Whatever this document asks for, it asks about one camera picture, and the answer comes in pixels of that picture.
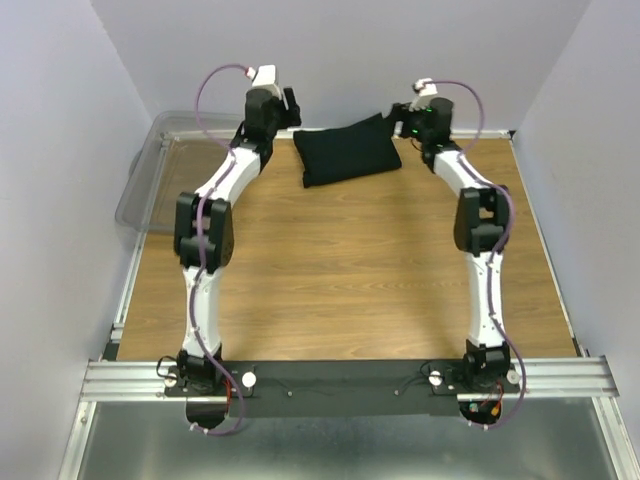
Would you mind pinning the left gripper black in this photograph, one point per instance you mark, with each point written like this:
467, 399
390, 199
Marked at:
291, 117

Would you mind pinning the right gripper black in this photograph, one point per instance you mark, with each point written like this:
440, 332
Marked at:
403, 113

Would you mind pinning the black t shirt blue logo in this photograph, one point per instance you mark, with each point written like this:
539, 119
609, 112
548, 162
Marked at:
338, 154

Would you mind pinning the clear plastic bin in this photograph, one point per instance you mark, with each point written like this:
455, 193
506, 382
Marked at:
178, 155

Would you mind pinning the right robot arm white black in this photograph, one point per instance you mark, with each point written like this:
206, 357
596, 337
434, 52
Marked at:
483, 221

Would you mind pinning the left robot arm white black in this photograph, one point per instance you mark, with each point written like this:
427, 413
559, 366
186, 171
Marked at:
204, 231

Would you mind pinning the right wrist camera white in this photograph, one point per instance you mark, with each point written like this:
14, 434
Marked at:
424, 89

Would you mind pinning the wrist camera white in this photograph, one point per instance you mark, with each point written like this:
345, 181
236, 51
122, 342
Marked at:
424, 89
264, 77

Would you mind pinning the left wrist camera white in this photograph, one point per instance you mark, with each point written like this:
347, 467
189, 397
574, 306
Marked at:
264, 77

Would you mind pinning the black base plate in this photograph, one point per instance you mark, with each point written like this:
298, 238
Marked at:
331, 388

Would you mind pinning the aluminium frame rail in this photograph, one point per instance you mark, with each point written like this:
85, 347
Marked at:
108, 380

